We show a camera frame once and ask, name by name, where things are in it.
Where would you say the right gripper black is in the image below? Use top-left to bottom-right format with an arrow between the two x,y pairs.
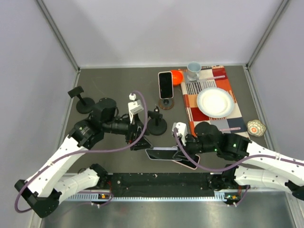
173,132 -> 218,161

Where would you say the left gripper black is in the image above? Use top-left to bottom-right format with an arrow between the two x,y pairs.
103,113 -> 154,151

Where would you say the black clamp phone stand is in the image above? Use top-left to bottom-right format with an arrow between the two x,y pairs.
147,107 -> 167,136

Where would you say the phone with lavender case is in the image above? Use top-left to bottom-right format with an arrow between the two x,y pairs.
145,147 -> 180,161

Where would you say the phone with white case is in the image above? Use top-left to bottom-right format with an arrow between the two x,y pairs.
158,71 -> 174,99

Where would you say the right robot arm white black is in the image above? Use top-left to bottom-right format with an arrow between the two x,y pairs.
172,122 -> 304,200

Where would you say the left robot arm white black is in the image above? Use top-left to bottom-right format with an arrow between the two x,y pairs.
15,94 -> 152,219

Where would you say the phone with pink case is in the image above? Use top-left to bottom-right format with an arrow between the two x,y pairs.
173,155 -> 200,170

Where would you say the wooden base phone stand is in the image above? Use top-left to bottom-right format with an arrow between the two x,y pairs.
158,98 -> 174,110

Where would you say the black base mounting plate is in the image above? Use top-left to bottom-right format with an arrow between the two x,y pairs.
80,172 -> 240,198

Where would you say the white plate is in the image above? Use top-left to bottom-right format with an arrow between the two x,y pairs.
197,87 -> 234,118

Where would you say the patchwork placemat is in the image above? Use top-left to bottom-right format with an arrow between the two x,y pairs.
178,66 -> 250,140

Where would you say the small patterned bowl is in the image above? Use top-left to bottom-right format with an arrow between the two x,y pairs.
247,119 -> 267,137

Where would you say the orange bowl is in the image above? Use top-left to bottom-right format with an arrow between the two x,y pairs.
171,70 -> 183,86

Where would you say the light blue cup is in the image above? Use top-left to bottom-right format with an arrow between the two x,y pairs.
187,62 -> 201,81

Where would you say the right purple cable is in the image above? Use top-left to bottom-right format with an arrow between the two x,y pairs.
173,127 -> 304,207

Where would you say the purple cable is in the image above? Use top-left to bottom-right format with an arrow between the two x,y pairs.
173,127 -> 304,207
14,90 -> 147,213

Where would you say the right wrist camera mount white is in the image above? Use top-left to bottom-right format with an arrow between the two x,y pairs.
172,122 -> 188,146

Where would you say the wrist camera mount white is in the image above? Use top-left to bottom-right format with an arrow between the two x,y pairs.
128,93 -> 144,124
172,122 -> 188,146

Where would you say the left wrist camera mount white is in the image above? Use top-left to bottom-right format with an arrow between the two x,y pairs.
128,93 -> 144,124

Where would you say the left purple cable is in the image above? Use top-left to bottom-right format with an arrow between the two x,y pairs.
14,90 -> 147,213

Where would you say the pink handled fork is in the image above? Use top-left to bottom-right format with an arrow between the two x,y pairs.
220,127 -> 241,132

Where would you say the pink handled knife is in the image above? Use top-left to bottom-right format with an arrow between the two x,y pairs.
199,75 -> 226,81

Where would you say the slotted cable duct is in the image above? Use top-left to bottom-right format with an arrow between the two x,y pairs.
66,191 -> 240,202

